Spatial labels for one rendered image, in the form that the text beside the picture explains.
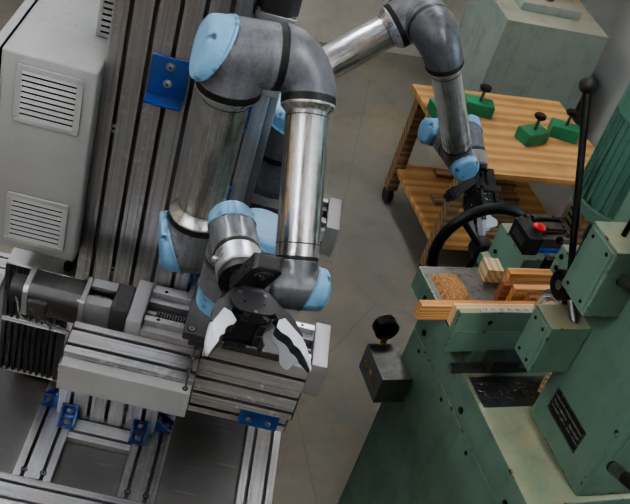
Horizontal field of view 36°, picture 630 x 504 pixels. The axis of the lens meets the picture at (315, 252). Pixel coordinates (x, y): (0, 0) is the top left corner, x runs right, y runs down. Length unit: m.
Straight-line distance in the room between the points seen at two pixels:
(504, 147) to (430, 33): 1.29
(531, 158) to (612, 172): 1.66
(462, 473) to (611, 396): 0.42
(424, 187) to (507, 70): 0.73
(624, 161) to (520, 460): 0.62
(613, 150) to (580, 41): 2.45
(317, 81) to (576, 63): 2.84
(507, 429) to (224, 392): 0.60
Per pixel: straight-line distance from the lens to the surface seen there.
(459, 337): 2.07
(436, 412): 2.24
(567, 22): 4.39
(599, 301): 1.81
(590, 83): 1.92
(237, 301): 1.40
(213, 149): 1.74
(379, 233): 3.84
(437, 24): 2.37
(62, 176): 2.04
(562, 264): 2.14
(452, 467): 2.19
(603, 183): 1.97
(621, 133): 1.93
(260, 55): 1.64
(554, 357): 1.94
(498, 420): 2.07
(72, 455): 2.51
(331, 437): 2.99
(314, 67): 1.66
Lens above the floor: 2.16
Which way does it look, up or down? 37 degrees down
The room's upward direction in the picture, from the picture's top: 18 degrees clockwise
